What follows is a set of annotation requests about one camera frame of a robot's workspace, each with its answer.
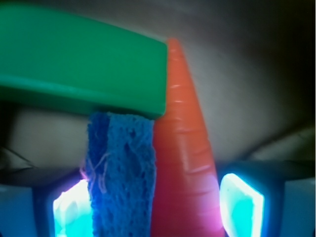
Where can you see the blue sponge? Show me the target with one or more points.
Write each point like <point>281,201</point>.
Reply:
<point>120,167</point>

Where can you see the green rectangular block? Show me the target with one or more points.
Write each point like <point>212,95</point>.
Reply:
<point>61,61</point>

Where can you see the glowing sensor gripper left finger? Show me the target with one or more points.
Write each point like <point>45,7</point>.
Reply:
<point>51,206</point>

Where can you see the orange toy carrot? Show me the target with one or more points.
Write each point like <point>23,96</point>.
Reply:
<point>186,200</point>

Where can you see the crumpled brown paper liner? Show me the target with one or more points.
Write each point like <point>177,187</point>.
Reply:
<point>252,63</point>

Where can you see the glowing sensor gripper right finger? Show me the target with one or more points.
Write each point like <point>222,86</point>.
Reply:
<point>268,199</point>

